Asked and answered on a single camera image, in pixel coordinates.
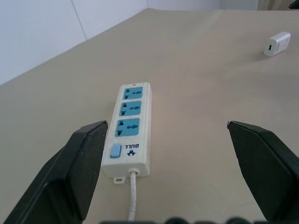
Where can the white power strip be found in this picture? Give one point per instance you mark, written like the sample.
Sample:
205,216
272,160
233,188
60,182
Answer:
130,130

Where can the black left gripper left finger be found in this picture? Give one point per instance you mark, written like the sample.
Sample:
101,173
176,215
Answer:
70,168

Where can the white USB charger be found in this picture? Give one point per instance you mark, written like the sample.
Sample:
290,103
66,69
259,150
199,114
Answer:
277,44

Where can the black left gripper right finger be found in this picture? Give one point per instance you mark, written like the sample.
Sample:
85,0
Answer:
264,168

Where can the black object at table edge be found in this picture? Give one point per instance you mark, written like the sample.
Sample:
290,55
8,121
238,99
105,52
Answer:
294,5

